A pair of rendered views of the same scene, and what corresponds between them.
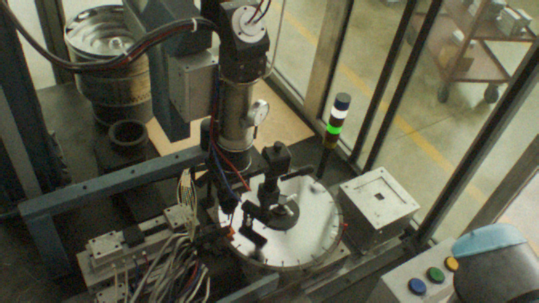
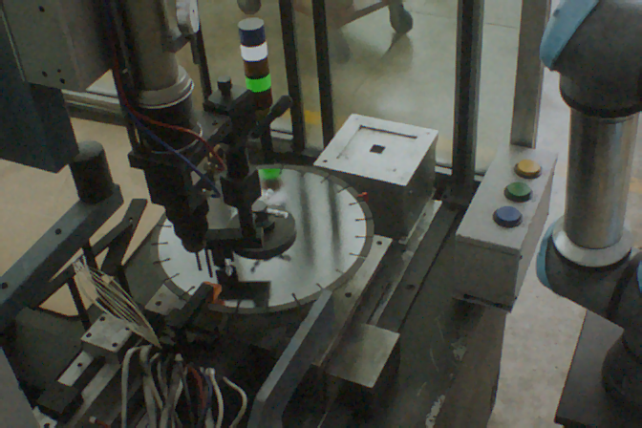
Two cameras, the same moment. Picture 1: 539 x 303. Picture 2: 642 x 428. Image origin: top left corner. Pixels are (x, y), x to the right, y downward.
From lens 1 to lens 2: 0.35 m
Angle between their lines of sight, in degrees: 18
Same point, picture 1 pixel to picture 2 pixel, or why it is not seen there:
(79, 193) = not seen: outside the picture
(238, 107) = (154, 16)
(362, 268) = (417, 261)
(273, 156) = (226, 101)
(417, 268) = (491, 198)
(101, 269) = not seen: outside the picture
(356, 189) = (340, 157)
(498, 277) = (620, 32)
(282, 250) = (306, 271)
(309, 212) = (303, 208)
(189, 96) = (72, 37)
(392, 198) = (395, 141)
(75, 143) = not seen: outside the picture
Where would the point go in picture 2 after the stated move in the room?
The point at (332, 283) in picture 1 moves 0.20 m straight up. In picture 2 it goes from (393, 302) to (392, 214)
